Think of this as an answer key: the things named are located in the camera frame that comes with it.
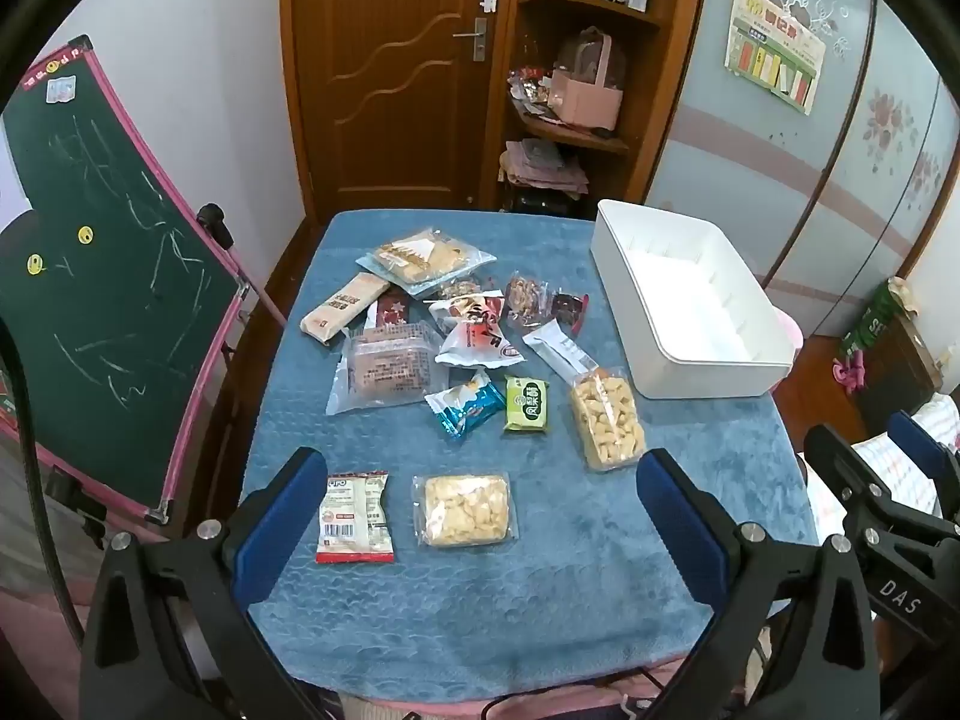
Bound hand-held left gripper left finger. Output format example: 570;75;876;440
79;446;331;720

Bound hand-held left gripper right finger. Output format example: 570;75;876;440
636;448;878;720

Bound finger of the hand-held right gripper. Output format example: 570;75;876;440
804;424;938;541
889;411;960;518

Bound red and white snack packet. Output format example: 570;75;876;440
315;471;396;565

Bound long clear packet yellow puffs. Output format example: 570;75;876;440
568;367;647;473

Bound clear packet of brown biscuits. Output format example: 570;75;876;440
325;321;449;416

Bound square clear packet yellow puffs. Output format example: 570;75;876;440
411;472;520;550

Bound green snack packet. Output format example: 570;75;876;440
502;375;551;434

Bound blue and white snack packet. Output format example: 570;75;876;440
424;370;506;442

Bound white and orange snack packet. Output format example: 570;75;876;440
523;319;601;383

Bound beige snack bar packet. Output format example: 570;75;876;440
300;272;391;344

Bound white plastic storage box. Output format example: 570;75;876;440
590;199;794;400

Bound clear packet of red jerky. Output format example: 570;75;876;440
551;291;590;338

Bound white packet with red print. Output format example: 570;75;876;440
435;319;526;370

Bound clear packet of walnuts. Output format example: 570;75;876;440
504;270;552;331

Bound red and white candy wrapper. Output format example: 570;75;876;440
427;292;507;327

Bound large clear cracker packet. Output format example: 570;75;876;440
356;229;497;297

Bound checked bedding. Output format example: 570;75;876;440
806;390;960;541

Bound dark wooden cabinet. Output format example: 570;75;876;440
855;315;946;436

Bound pink toy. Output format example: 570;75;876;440
831;356;867;395

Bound green bag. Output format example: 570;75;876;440
838;277;912;357

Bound blue tablecloth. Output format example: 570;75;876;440
240;210;818;706

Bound pale blue sliding wardrobe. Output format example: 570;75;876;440
645;0;960;338

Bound black easel knob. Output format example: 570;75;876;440
196;202;235;248

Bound black bin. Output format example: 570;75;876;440
502;187;586;218

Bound folded pink cloths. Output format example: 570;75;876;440
499;137;590;200

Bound wooden corner shelf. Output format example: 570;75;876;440
491;0;710;218

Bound pink basket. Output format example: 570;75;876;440
547;26;626;130

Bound wooden door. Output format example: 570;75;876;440
281;0;526;226

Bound pile of shiny wrappers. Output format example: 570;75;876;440
508;66;556;121

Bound green chalkboard with pink frame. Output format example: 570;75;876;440
0;34;290;541

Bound black cable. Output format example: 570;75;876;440
0;315;83;646

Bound wall poster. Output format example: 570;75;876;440
724;0;827;117

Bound metal door handle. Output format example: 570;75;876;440
452;15;490;62

